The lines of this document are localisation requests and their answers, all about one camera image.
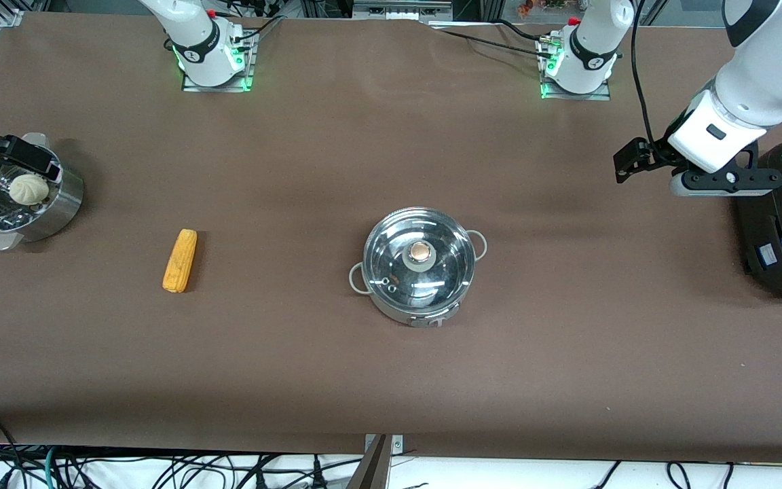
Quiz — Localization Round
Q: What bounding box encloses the yellow corn cob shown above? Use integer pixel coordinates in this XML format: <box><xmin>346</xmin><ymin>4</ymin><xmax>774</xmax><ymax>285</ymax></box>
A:
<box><xmin>162</xmin><ymin>229</ymin><xmax>198</xmax><ymax>294</ymax></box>

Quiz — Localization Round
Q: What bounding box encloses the glass pot lid with knob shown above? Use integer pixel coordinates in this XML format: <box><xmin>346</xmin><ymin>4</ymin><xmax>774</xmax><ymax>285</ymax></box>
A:
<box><xmin>362</xmin><ymin>208</ymin><xmax>477</xmax><ymax>310</ymax></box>

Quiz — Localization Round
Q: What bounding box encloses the small steel steamer pot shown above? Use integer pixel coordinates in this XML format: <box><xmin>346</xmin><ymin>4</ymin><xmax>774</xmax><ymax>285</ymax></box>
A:
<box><xmin>0</xmin><ymin>132</ymin><xmax>86</xmax><ymax>253</ymax></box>

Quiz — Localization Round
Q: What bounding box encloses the white steamed bun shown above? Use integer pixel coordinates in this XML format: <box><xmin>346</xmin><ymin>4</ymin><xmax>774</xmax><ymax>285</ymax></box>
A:
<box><xmin>10</xmin><ymin>174</ymin><xmax>50</xmax><ymax>207</ymax></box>

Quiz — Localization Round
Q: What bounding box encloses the grey power strip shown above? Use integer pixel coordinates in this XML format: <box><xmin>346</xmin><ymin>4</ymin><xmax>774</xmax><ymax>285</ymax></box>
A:
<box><xmin>352</xmin><ymin>0</ymin><xmax>455</xmax><ymax>22</ymax></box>

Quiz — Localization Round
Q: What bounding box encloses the brown table cover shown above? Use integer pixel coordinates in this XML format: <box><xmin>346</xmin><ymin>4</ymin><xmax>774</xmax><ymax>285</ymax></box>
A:
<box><xmin>0</xmin><ymin>11</ymin><xmax>782</xmax><ymax>464</ymax></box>

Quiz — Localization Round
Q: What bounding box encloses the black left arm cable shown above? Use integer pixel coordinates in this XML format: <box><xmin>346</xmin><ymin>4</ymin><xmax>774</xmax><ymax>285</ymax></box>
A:
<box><xmin>630</xmin><ymin>0</ymin><xmax>658</xmax><ymax>153</ymax></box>

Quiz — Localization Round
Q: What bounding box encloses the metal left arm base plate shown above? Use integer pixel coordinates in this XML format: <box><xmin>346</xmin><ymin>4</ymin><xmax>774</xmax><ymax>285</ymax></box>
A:
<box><xmin>538</xmin><ymin>35</ymin><xmax>613</xmax><ymax>102</ymax></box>

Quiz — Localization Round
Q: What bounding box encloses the short black tabletop cable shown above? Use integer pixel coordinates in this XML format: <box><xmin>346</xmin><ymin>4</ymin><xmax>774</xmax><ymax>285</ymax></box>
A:
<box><xmin>493</xmin><ymin>18</ymin><xmax>549</xmax><ymax>46</ymax></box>

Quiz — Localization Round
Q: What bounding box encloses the long black tabletop cable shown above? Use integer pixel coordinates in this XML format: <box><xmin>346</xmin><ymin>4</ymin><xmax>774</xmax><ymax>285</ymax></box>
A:
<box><xmin>428</xmin><ymin>26</ymin><xmax>557</xmax><ymax>60</ymax></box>

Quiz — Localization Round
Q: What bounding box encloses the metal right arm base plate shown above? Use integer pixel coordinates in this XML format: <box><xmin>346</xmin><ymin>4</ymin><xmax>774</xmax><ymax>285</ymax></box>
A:
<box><xmin>181</xmin><ymin>27</ymin><xmax>257</xmax><ymax>93</ymax></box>

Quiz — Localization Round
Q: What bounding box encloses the steel pot with two handles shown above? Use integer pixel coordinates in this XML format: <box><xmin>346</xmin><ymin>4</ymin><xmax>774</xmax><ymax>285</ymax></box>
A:
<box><xmin>349</xmin><ymin>224</ymin><xmax>488</xmax><ymax>329</ymax></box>

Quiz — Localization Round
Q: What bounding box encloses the black cable at base plate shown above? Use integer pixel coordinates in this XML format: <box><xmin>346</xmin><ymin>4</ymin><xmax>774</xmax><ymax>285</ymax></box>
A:
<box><xmin>231</xmin><ymin>14</ymin><xmax>288</xmax><ymax>44</ymax></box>

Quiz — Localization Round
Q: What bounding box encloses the metal table edge bracket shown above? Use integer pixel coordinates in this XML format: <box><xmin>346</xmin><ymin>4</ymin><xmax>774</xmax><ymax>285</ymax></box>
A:
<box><xmin>364</xmin><ymin>434</ymin><xmax>405</xmax><ymax>457</ymax></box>

